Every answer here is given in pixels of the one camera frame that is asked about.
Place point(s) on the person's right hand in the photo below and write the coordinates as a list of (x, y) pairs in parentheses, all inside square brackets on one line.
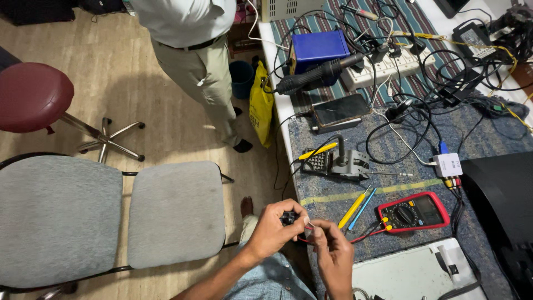
[(335, 258)]

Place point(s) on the person's left hand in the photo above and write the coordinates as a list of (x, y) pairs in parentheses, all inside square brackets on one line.
[(268, 229)]

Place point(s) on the small black electronic component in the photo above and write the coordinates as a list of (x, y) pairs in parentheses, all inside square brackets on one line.
[(287, 218)]

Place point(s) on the red multimeter test lead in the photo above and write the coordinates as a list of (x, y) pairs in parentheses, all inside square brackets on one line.
[(362, 236)]

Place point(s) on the person's foot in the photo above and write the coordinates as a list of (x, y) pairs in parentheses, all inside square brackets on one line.
[(247, 206)]

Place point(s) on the black multimeter test lead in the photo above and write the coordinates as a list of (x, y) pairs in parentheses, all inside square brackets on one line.
[(368, 228)]

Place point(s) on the person's jeans leg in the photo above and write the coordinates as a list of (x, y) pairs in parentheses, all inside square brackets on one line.
[(270, 279)]

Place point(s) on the white plastic panel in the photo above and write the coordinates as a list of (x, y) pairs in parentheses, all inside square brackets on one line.
[(408, 273)]

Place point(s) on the red digital multimeter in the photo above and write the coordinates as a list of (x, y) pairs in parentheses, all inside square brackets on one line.
[(414, 211)]

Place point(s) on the grey soldering iron stand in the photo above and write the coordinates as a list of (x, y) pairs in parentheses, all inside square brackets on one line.
[(347, 163)]

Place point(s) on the thin metal probe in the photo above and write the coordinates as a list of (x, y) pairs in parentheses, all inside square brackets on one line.
[(389, 173)]

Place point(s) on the yellow plastic bag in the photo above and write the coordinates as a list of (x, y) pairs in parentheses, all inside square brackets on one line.
[(260, 108)]

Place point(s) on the blue grey woven mat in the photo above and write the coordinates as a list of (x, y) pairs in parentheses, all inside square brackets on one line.
[(395, 137)]

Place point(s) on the black smartphone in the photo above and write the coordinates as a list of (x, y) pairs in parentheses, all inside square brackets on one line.
[(340, 109)]

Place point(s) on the coloured audio video plugs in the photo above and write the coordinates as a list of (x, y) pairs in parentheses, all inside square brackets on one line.
[(452, 182)]

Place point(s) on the white video converter box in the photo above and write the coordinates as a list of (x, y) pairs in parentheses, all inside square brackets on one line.
[(448, 165)]

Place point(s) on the blue waste bin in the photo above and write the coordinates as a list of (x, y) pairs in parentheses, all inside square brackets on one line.
[(241, 79)]

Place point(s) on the black webcam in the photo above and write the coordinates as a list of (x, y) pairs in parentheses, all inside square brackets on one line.
[(397, 110)]

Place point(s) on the black hot air gun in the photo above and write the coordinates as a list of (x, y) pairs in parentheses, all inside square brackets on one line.
[(316, 75)]

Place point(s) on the black console casing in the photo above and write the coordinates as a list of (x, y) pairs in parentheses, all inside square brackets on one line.
[(504, 208)]

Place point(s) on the blue soldering station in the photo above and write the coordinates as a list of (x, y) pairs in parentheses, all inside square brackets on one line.
[(318, 46)]

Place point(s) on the white power strip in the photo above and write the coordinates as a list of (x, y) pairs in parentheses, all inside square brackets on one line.
[(387, 68)]

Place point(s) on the grey cushioned chair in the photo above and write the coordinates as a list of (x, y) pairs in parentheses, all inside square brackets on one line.
[(58, 221)]

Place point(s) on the beige metal appliance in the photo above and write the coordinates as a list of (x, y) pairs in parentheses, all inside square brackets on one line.
[(287, 9)]

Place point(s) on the red tipped soldering iron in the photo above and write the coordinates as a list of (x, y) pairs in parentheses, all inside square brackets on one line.
[(361, 12)]

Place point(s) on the striped table cloth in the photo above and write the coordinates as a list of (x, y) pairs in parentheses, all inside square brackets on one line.
[(416, 25)]

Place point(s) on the black power adapter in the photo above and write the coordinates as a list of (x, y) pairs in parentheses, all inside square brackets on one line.
[(474, 39)]

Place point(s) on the maroon round stool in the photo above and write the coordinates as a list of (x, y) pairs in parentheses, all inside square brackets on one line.
[(33, 96)]

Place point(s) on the black bag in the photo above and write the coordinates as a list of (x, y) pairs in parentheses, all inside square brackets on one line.
[(37, 10)]

